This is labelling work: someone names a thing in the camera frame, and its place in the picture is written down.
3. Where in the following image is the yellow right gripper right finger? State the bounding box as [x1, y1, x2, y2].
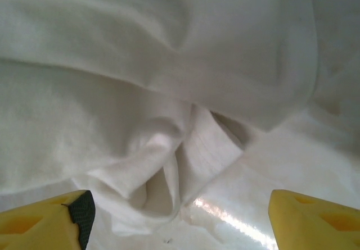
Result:
[268, 188, 360, 250]

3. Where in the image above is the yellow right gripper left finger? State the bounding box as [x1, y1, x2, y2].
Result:
[0, 189, 96, 250]

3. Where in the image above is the white t-shirt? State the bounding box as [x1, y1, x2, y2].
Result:
[0, 0, 360, 250]

